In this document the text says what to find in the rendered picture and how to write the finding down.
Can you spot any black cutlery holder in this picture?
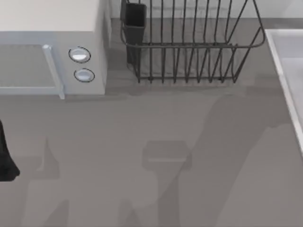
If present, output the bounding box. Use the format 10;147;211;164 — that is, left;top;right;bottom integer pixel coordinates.
120;0;147;64

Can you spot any microwave oven door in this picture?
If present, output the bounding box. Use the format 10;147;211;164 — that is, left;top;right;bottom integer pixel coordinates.
0;44;60;96

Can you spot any black wire dish rack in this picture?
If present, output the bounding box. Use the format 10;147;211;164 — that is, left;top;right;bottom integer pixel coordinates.
120;0;266;84

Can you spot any large silver microwave knob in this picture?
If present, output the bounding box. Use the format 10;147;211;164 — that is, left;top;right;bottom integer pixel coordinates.
68;46;92;64

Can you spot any small silver microwave knob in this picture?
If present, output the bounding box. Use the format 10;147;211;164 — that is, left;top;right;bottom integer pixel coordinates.
73;68;96;83

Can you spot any pale microwave oven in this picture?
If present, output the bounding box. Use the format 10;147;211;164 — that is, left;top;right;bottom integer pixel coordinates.
0;0;112;100

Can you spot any microwave door handle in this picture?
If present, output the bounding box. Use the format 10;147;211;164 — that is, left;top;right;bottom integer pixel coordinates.
42;44;65;100

